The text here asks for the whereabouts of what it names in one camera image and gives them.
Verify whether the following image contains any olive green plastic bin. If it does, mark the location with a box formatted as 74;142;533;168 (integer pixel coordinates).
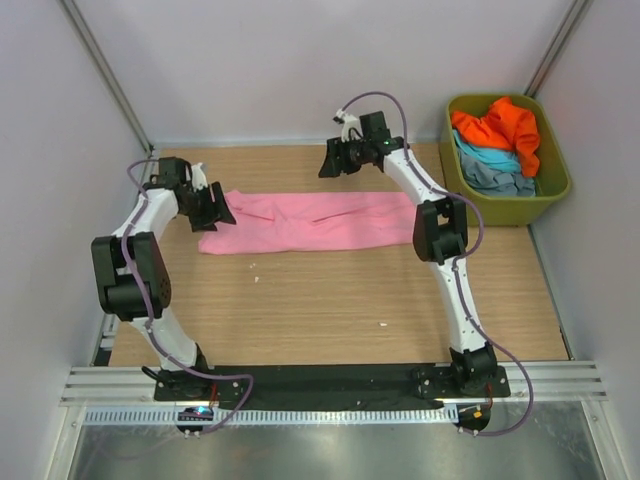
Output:
439;93;571;226

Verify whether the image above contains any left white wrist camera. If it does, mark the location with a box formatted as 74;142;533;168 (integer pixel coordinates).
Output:
191;162;209;192

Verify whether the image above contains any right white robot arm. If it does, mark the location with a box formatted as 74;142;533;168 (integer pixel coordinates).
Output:
319;110;498;396

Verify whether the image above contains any aluminium corner post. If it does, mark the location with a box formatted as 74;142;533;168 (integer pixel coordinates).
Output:
524;0;594;98
58;0;154;156

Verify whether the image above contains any slotted cable duct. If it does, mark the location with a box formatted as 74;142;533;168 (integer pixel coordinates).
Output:
83;405;458;427

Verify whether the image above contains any left aluminium corner post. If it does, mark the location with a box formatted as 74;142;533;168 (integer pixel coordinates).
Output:
58;0;154;156

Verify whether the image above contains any orange t shirt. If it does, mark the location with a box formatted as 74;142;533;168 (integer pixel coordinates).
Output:
451;97;541;178

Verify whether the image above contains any light blue t shirt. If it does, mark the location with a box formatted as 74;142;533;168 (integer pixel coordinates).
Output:
454;136;521;173

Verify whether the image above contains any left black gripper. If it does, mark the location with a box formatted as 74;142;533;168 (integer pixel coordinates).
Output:
181;182;235;233

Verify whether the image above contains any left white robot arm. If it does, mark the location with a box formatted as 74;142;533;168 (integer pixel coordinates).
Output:
91;157;236;401

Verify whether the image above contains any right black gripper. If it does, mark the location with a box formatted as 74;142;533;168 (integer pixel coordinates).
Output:
317;135;370;179

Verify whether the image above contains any pink t shirt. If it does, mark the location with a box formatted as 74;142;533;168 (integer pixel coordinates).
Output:
198;190;415;255

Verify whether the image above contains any right aluminium corner post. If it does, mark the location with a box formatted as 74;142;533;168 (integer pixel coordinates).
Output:
524;0;594;98

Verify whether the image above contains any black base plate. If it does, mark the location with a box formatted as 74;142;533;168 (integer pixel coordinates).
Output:
141;364;511;412

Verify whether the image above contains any grey blue t shirt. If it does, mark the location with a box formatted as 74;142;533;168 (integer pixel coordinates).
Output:
458;150;536;197

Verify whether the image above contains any aluminium front rail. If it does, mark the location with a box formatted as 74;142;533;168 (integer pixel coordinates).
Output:
61;361;607;411

